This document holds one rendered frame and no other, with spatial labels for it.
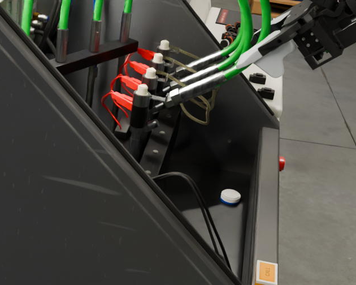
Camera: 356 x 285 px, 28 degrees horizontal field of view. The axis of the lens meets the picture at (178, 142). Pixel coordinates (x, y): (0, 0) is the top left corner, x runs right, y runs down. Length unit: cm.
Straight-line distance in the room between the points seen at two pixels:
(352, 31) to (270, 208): 34
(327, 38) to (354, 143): 288
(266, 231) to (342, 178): 238
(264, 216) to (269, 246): 9
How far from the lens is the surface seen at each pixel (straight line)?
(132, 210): 85
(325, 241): 299
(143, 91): 115
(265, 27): 110
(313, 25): 104
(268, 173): 131
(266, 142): 143
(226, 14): 212
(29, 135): 83
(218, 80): 112
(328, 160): 365
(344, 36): 106
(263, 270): 103
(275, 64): 107
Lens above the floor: 155
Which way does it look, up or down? 26 degrees down
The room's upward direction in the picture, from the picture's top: 9 degrees clockwise
